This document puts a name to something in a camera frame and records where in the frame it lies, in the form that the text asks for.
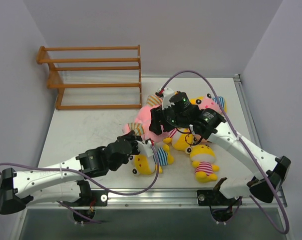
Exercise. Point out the aluminium right rail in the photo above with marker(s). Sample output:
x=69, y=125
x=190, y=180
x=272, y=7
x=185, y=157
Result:
x=246, y=111

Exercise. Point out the yellow plush red stripes middle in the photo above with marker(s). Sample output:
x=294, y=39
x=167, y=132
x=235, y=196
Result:
x=181, y=140

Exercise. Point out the pink plush face-down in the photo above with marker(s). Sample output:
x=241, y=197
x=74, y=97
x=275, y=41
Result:
x=144, y=114

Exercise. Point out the aluminium rail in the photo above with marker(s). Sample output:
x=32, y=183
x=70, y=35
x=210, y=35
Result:
x=246, y=111
x=73, y=196

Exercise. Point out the wooden three-tier shelf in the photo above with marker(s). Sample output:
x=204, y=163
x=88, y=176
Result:
x=115, y=73

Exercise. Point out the pink plush blue stripes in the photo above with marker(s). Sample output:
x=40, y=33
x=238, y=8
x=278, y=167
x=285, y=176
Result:
x=211, y=102

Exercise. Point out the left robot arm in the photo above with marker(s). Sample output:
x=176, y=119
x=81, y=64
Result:
x=18, y=188

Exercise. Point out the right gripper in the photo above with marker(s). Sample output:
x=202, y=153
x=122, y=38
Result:
x=156, y=119

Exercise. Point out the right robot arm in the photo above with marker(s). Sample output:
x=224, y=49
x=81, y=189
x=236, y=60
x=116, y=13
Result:
x=269, y=172

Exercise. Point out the pink plush orange stripes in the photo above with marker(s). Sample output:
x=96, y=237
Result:
x=141, y=128

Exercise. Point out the yellow plush blue stripes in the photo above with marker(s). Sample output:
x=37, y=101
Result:
x=143, y=165

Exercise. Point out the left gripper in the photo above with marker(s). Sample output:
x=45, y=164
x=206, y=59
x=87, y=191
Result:
x=134, y=144

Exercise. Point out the aluminium front rail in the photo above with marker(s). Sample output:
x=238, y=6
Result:
x=73, y=196

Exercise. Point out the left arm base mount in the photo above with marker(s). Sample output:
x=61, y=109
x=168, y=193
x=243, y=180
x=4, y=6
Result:
x=98, y=198

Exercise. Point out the yellow plush red stripes front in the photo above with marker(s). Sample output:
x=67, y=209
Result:
x=203, y=159

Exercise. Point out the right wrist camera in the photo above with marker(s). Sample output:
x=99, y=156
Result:
x=166, y=94

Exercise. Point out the yellow plush red stripes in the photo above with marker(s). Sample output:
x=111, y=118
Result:
x=181, y=140
x=203, y=159

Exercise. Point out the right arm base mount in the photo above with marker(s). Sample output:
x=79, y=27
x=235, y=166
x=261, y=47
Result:
x=206, y=197

